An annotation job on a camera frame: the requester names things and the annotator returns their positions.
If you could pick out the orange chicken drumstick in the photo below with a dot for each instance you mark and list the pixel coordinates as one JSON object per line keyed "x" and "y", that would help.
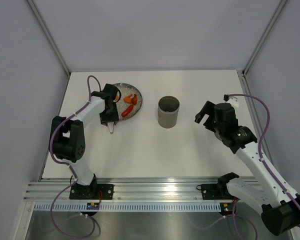
{"x": 134, "y": 100}

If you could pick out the red sausage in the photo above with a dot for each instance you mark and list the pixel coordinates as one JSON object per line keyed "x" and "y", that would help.
{"x": 127, "y": 111}

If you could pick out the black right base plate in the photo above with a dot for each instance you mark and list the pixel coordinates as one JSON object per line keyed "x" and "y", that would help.
{"x": 211, "y": 192}

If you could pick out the grey cylindrical lunch box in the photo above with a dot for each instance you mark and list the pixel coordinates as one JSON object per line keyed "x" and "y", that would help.
{"x": 167, "y": 111}

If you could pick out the pink handled metal tongs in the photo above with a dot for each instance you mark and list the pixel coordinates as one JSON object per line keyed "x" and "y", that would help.
{"x": 111, "y": 126}

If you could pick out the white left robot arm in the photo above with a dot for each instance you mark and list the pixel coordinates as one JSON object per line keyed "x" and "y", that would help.
{"x": 67, "y": 143}

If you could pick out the white perforated cable duct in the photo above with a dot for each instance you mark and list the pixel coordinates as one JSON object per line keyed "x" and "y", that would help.
{"x": 143, "y": 207}

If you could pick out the aluminium frame post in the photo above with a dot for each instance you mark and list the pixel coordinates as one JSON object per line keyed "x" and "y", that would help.
{"x": 264, "y": 36}
{"x": 47, "y": 34}

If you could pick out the left aluminium frame post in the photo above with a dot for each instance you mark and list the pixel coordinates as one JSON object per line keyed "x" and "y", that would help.
{"x": 47, "y": 34}

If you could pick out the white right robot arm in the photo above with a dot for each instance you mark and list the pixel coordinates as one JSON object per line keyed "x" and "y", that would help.
{"x": 277, "y": 203}

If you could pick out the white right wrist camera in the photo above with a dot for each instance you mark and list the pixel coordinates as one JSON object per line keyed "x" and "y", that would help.
{"x": 232, "y": 100}

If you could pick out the right aluminium frame post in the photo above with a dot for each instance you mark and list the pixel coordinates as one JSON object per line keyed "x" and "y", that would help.
{"x": 264, "y": 36}

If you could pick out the grey speckled plate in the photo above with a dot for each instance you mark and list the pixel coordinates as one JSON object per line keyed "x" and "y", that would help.
{"x": 127, "y": 89}

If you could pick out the grey lid with orange strap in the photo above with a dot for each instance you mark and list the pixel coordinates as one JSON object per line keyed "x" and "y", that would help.
{"x": 218, "y": 136}

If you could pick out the orange carrot piece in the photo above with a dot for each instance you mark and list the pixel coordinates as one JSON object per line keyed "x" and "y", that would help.
{"x": 128, "y": 99}

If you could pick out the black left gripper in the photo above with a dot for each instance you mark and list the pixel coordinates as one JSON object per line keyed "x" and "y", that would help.
{"x": 114, "y": 117}

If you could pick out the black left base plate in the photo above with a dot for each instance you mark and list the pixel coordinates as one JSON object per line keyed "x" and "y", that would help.
{"x": 93, "y": 192}

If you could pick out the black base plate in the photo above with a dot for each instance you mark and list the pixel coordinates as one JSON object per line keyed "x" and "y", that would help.
{"x": 211, "y": 192}
{"x": 93, "y": 192}

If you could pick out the aluminium front rail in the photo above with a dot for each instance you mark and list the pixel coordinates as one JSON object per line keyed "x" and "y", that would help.
{"x": 135, "y": 189}

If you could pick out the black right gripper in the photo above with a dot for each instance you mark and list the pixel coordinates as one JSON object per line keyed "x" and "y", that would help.
{"x": 208, "y": 109}

